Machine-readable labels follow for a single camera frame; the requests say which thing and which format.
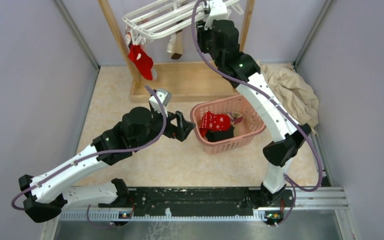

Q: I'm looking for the striped maroon purple sock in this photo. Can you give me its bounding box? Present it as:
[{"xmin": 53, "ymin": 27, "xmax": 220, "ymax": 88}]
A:
[{"xmin": 229, "ymin": 112, "xmax": 244, "ymax": 125}]

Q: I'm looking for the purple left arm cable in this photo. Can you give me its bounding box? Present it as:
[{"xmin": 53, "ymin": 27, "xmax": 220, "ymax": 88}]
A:
[{"xmin": 10, "ymin": 85, "xmax": 168, "ymax": 230}]

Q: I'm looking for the pink plastic laundry basket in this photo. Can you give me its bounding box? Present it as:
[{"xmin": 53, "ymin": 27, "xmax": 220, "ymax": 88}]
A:
[{"xmin": 190, "ymin": 95, "xmax": 266, "ymax": 154}]

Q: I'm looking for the red plain sock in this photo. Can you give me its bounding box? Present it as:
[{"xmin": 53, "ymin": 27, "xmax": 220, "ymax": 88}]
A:
[{"xmin": 128, "ymin": 44, "xmax": 154, "ymax": 81}]

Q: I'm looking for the beige crumpled cloth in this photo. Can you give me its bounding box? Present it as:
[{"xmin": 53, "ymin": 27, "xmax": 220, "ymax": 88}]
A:
[{"xmin": 259, "ymin": 63, "xmax": 320, "ymax": 133}]

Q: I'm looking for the beige brown sock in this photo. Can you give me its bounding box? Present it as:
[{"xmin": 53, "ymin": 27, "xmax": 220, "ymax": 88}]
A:
[{"xmin": 170, "ymin": 31, "xmax": 184, "ymax": 60}]

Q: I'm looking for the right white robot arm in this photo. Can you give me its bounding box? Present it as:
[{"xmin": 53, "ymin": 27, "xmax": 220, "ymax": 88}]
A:
[{"xmin": 192, "ymin": 20, "xmax": 311, "ymax": 206}]

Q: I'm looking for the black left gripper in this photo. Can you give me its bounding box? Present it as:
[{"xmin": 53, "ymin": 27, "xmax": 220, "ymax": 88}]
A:
[{"xmin": 133, "ymin": 105, "xmax": 196, "ymax": 150}]

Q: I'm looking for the white plastic clip hanger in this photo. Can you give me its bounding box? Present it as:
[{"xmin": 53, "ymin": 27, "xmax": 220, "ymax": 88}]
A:
[{"xmin": 122, "ymin": 0, "xmax": 244, "ymax": 45}]

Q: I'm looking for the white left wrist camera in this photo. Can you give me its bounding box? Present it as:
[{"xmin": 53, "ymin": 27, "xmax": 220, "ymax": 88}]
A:
[{"xmin": 148, "ymin": 88, "xmax": 172, "ymax": 117}]

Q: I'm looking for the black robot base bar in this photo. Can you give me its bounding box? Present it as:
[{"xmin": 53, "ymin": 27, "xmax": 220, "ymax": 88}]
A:
[{"xmin": 59, "ymin": 185, "xmax": 296, "ymax": 228}]

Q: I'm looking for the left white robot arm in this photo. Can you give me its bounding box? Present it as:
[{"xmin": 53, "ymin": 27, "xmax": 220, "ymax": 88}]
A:
[{"xmin": 18, "ymin": 106, "xmax": 195, "ymax": 223}]

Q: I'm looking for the red patterned sock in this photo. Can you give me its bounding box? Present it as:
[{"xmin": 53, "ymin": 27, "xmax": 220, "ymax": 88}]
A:
[{"xmin": 198, "ymin": 111, "xmax": 234, "ymax": 137}]

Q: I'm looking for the wooden drying rack frame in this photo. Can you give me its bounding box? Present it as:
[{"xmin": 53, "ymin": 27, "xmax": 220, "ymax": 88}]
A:
[{"xmin": 98, "ymin": 0, "xmax": 238, "ymax": 103}]

